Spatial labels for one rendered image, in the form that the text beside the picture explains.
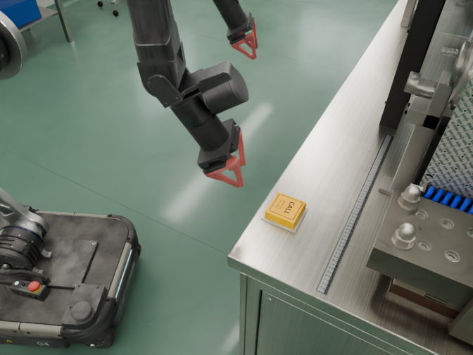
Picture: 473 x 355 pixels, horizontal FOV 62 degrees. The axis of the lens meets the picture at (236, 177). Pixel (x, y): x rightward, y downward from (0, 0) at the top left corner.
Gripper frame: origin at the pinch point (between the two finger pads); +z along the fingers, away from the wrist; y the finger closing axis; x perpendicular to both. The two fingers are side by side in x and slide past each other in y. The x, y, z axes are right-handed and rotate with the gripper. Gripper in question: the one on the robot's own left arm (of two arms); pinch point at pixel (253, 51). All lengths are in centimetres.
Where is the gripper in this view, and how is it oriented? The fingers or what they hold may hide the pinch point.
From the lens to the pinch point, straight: 117.8
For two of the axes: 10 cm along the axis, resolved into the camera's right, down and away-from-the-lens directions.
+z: 4.9, 6.5, 5.8
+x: -8.7, 3.0, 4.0
